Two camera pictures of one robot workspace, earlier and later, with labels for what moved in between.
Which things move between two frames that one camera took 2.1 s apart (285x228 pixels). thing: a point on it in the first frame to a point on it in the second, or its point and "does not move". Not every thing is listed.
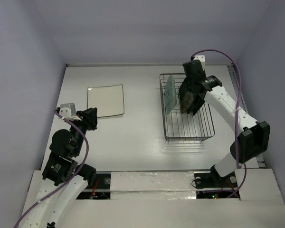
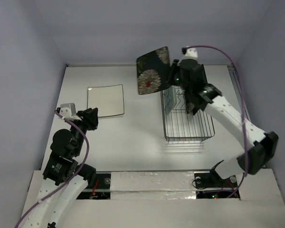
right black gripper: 193,90 to 172,74
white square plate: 108,100 does not move
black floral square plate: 185,100 to 153,71
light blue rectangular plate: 170,95 does not move
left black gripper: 89,117 does not move
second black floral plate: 194,101 does not move
